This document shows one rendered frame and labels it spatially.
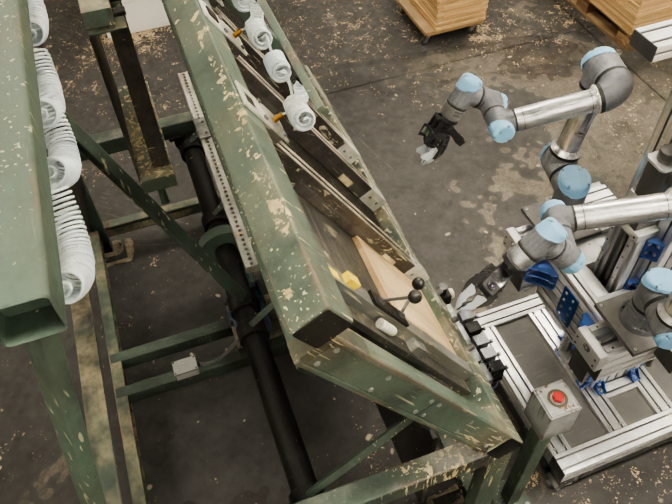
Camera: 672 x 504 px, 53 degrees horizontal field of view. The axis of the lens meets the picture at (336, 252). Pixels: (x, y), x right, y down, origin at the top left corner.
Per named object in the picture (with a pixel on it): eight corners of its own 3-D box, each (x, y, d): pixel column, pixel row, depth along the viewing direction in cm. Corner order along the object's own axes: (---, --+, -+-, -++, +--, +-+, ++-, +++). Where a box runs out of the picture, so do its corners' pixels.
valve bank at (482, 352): (511, 399, 264) (522, 369, 245) (478, 411, 261) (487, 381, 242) (454, 302, 294) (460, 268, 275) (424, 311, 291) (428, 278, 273)
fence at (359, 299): (464, 380, 235) (474, 374, 234) (316, 284, 163) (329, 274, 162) (458, 368, 238) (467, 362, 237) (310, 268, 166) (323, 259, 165)
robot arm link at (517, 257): (535, 265, 178) (514, 242, 179) (521, 276, 180) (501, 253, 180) (537, 259, 185) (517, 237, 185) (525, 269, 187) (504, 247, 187)
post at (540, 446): (518, 501, 295) (557, 426, 237) (506, 506, 294) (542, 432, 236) (512, 488, 299) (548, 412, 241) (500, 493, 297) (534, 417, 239)
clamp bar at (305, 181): (416, 292, 259) (468, 256, 253) (214, 128, 169) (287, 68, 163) (406, 272, 265) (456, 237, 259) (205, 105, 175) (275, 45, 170)
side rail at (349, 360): (484, 453, 221) (512, 436, 219) (293, 365, 138) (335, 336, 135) (475, 437, 225) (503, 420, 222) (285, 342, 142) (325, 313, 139)
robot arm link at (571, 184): (557, 214, 249) (565, 188, 238) (545, 189, 257) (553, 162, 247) (588, 211, 250) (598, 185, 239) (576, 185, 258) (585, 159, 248)
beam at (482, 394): (497, 460, 230) (524, 444, 228) (484, 454, 221) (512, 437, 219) (299, 89, 364) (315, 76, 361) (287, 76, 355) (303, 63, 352)
